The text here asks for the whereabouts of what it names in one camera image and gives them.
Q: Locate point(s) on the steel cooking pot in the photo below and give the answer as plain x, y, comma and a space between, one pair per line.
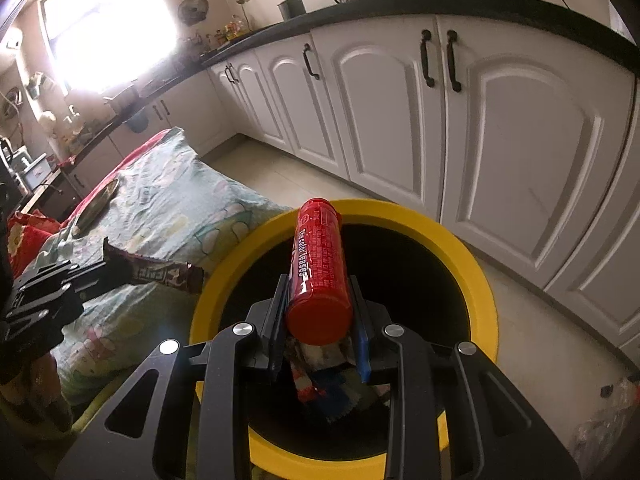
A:
122, 97

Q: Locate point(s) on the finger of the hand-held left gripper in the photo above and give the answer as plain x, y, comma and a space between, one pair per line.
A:
45, 307
75, 272

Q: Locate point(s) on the small wall fan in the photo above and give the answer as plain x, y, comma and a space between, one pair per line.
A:
193, 10

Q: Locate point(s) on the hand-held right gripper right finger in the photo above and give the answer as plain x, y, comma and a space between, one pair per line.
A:
362, 355

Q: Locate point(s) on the black metal cup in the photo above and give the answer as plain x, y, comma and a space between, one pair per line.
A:
292, 8

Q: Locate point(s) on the blue hanging basin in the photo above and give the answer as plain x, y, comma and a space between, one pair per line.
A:
136, 121

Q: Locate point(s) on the group of condiment bottles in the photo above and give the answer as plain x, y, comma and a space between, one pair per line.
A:
232, 30

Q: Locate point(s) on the brown snack wrapper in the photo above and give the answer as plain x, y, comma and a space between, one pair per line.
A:
160, 272

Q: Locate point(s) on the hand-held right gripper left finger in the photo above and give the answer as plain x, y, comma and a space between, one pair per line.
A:
277, 330

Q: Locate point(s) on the red floral quilt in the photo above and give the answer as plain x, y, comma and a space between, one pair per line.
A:
25, 245

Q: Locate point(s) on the cartoon printed blanket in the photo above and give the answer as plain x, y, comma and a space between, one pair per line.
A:
175, 200

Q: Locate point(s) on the round metal pan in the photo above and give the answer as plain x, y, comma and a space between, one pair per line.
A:
95, 205

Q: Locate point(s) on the pink fleece blanket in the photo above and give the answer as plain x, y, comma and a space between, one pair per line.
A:
145, 147

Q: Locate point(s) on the pale blue storage box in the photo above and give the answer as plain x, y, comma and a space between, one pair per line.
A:
37, 170

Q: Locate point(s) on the bright window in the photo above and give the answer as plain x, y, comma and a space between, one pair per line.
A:
100, 35

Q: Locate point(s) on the red cylindrical can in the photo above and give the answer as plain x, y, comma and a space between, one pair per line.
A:
315, 280

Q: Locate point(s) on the yellow trash bin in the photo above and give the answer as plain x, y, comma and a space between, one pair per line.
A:
450, 245

